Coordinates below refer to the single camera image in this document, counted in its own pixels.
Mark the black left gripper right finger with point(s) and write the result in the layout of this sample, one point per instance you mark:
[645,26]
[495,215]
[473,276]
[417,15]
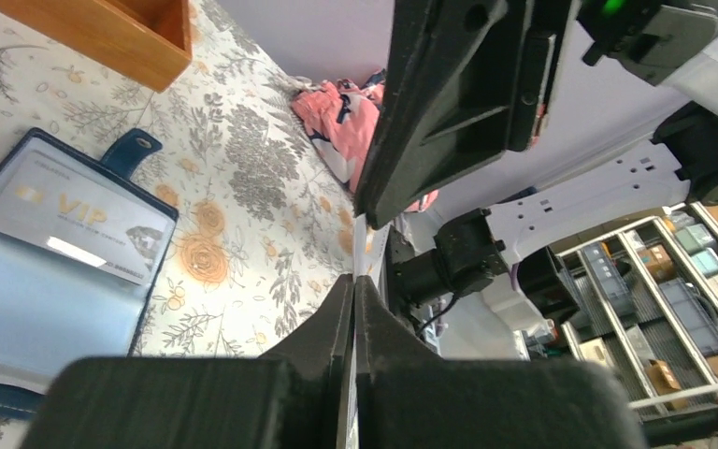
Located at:
[410,397]

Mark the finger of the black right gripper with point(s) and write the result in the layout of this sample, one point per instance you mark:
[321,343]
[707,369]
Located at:
[466,81]

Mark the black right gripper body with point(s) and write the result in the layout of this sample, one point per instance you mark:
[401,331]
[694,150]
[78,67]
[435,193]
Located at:
[673,43]

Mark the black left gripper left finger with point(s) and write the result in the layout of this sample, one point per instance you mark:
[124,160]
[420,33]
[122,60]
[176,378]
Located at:
[294,395]

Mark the navy blue card holder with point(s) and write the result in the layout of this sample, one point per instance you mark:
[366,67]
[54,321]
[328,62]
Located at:
[55,310]

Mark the wooden compartment tray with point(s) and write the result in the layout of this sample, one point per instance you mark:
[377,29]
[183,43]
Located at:
[147,41]

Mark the silver credit card with chip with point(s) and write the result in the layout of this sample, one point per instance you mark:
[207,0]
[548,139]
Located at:
[63,209]

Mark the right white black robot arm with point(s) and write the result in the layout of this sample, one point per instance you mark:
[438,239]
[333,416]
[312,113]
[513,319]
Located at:
[484,244]

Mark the pink floral cloth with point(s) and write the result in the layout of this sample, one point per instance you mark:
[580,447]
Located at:
[339,118]

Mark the metal storage shelf rack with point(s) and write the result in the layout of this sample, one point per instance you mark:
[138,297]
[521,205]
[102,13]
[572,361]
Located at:
[647,291]

